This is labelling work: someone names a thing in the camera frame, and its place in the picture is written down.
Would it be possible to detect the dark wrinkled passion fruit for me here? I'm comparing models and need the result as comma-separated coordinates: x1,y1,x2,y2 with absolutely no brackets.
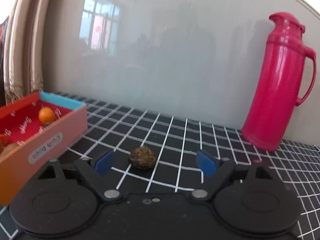
129,146,157,169

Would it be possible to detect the small orange mandarin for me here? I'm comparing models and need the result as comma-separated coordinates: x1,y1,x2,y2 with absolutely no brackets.
38,107,56,125

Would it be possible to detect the brown kiwi fruit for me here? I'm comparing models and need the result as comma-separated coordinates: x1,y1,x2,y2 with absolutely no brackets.
2,144,18,154

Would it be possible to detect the large orange mandarin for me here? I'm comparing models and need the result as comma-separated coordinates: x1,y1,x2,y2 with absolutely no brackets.
0,134,9,147

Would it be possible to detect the black white grid tablecloth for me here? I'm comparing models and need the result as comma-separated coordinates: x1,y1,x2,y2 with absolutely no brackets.
1,93,319,239

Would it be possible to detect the colourful cardboard box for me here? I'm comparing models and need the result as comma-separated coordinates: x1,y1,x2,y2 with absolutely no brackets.
1,92,87,206

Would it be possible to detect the pink thermos flask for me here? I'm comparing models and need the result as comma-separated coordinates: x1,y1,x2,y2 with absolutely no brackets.
241,12,317,152

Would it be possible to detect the beige lace curtain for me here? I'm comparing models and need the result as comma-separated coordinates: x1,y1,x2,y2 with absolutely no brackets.
1,0,49,106

